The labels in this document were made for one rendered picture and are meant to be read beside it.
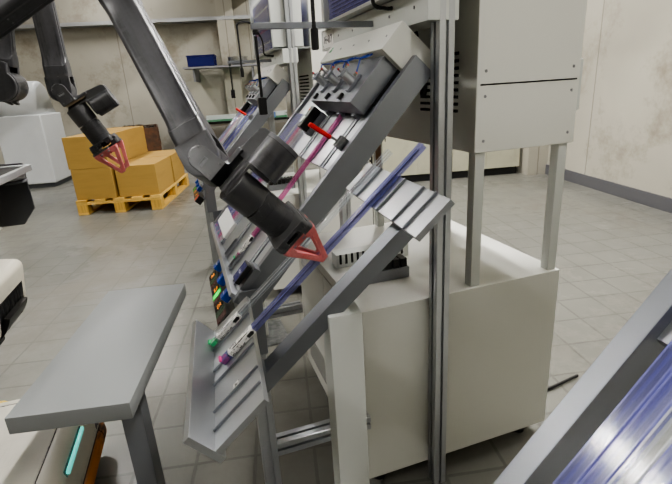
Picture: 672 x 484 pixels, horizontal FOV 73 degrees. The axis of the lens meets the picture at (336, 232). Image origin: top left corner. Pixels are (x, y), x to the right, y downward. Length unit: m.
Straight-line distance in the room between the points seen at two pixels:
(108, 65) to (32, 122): 2.58
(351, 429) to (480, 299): 0.62
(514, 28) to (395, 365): 0.92
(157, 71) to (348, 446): 0.74
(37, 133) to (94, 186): 2.45
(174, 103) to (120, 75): 9.14
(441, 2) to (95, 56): 9.18
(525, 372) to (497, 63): 0.95
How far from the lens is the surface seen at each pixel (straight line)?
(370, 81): 1.12
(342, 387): 0.86
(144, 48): 0.83
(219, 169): 0.69
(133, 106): 9.85
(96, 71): 10.03
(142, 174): 5.37
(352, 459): 0.97
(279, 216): 0.70
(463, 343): 1.42
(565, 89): 1.39
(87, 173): 5.55
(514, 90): 1.29
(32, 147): 7.91
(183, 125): 0.74
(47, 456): 1.57
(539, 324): 1.57
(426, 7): 1.11
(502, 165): 6.07
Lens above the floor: 1.19
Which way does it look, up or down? 18 degrees down
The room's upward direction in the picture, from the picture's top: 3 degrees counter-clockwise
